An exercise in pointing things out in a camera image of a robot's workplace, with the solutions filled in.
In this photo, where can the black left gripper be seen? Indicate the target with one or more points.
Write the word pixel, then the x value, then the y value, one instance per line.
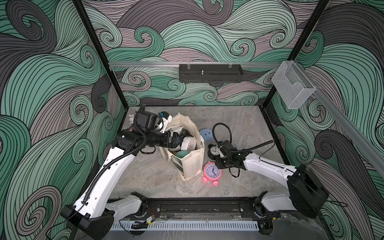
pixel 166 136

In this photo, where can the white rabbit figurine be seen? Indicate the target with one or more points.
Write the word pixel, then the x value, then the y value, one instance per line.
pixel 131 119

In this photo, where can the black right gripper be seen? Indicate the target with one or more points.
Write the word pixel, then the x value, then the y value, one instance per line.
pixel 218 164

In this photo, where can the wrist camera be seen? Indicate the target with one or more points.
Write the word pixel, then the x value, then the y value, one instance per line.
pixel 225 146
pixel 151 122

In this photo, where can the black perforated wall tray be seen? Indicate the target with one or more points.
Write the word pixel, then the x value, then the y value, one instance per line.
pixel 210 73

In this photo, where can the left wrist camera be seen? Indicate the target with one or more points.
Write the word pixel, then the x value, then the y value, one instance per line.
pixel 151 122

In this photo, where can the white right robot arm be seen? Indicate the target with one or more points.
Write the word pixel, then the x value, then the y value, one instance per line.
pixel 303 193

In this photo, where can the black twin-bell alarm clock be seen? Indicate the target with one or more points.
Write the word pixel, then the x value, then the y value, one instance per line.
pixel 214 152

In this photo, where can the green round alarm clock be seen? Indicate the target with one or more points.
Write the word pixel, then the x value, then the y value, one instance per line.
pixel 182 154

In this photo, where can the floral canvas tote bag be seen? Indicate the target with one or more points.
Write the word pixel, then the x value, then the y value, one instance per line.
pixel 191 165

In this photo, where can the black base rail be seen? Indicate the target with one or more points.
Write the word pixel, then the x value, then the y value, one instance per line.
pixel 245 207

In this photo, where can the silver twin-bell alarm clock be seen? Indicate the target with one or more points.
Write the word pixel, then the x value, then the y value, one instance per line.
pixel 176 149

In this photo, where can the white square alarm clock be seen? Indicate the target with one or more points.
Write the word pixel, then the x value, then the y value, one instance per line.
pixel 189 144

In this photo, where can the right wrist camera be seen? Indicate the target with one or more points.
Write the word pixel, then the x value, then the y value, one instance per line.
pixel 225 146

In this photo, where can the clear acrylic wall holder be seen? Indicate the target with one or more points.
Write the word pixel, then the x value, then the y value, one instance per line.
pixel 293 84

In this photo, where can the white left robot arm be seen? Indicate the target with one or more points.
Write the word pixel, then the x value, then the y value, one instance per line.
pixel 92 213

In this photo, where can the pink twin-bell alarm clock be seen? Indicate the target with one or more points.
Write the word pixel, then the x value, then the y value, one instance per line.
pixel 211 175

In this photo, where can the white slotted cable duct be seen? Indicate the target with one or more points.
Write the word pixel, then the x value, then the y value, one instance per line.
pixel 249 226

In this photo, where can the light blue square clock back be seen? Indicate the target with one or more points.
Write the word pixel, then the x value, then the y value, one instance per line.
pixel 207 134

